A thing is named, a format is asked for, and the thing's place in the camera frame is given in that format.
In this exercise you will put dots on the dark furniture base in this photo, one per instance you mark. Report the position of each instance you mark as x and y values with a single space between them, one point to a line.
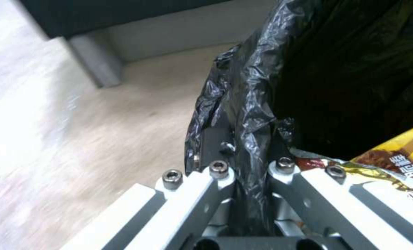
123 13

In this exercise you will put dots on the yellow snack wrapper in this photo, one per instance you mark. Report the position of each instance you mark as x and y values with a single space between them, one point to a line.
383 158

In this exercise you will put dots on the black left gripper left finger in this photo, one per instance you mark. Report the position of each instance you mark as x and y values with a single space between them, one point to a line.
189 198

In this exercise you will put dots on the black plastic bin liner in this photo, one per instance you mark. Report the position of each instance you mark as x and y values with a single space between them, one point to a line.
331 78

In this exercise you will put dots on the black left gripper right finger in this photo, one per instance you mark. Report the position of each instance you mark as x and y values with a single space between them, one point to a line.
317 198

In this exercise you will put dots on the grey furniture leg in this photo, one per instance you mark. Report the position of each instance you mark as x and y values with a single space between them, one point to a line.
95 60

